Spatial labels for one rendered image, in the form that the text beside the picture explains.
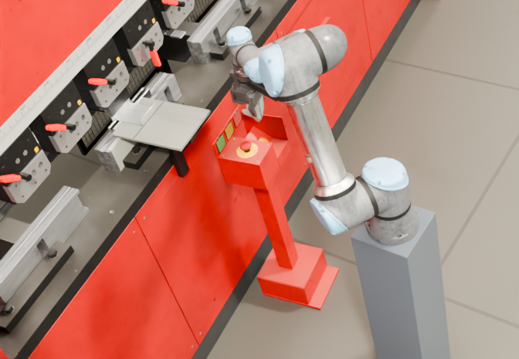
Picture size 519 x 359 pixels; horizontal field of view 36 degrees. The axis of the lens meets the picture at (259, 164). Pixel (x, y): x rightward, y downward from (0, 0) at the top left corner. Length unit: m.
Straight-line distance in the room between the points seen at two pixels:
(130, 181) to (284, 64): 0.80
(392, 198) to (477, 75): 1.91
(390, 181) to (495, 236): 1.22
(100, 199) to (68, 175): 1.56
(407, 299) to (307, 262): 0.79
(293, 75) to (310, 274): 1.28
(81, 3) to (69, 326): 0.91
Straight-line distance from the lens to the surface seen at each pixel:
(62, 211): 2.39
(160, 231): 2.59
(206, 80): 2.78
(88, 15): 2.33
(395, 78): 3.99
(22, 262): 2.32
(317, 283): 3.13
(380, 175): 2.10
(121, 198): 2.46
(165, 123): 2.46
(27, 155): 2.22
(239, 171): 2.61
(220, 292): 3.02
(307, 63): 1.93
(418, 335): 2.52
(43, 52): 2.21
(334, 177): 2.04
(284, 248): 2.98
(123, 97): 2.53
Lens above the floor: 2.51
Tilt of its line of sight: 43 degrees down
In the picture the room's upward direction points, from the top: 17 degrees counter-clockwise
